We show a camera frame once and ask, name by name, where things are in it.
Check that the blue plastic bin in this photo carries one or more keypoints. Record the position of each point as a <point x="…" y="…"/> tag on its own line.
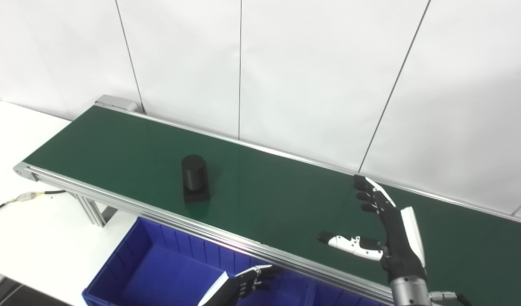
<point x="328" y="297"/>
<point x="158" y="272"/>

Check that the aluminium conveyor leg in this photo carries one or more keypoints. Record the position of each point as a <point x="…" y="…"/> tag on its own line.
<point x="92" y="210"/>

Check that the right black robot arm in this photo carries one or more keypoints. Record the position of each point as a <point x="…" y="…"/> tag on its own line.
<point x="409" y="293"/>

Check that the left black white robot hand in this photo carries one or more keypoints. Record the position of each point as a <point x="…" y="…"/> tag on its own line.
<point x="239" y="284"/>

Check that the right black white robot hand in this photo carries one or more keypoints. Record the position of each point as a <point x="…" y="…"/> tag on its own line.
<point x="400" y="246"/>

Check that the grey conveyor motor housing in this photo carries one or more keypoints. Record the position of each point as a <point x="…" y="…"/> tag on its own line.
<point x="116" y="102"/>

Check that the green conveyor belt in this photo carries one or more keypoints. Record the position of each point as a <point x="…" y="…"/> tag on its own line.
<point x="158" y="216"/>
<point x="285" y="199"/>

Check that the black cylinder part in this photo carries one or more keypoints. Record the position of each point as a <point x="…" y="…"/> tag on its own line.
<point x="194" y="174"/>

